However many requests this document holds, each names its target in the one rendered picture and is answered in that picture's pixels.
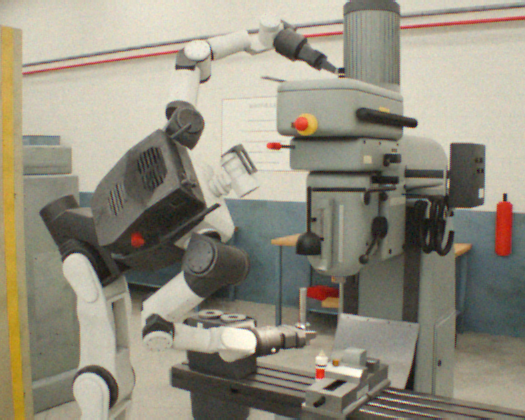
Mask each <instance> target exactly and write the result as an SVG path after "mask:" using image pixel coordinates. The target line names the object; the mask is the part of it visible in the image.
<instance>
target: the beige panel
mask: <svg viewBox="0 0 525 420"><path fill-rule="evenodd" d="M22 36H23V29H21V28H14V27H10V26H7V25H0V420H34V413H33V391H32V379H31V361H30V343H29V330H28V300H27V292H26V268H25V237H24V206H23V174H22V173H23V144H22V122H23V112H22V89H23V82H22V61H23V52H22Z"/></svg>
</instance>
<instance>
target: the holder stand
mask: <svg viewBox="0 0 525 420"><path fill-rule="evenodd" d="M246 320H253V322H254V324H255V328H256V320H255V319H251V318H246V316H243V315H238V314H230V315H224V314H223V313H222V312H221V311H216V310H207V311H199V312H198V314H197V315H194V316H192V317H188V319H187V321H188V326H191V327H196V328H202V329H210V328H213V327H216V328H218V327H220V326H222V325H223V324H229V323H235V322H240V321H246ZM189 367H191V368H194V369H198V370H202V371H206V372H210V373H214V374H218V375H223V376H229V377H232V378H236V379H238V378H240V377H244V376H245V375H247V374H249V373H251V372H253V371H255V370H257V358H255V357H253V356H252V355H250V356H248V357H245V358H243V359H236V360H234V361H232V362H228V361H225V360H224V359H223V358H222V357H220V355H219V352H214V353H212V354H211V353H204V352H197V351H190V350H189Z"/></svg>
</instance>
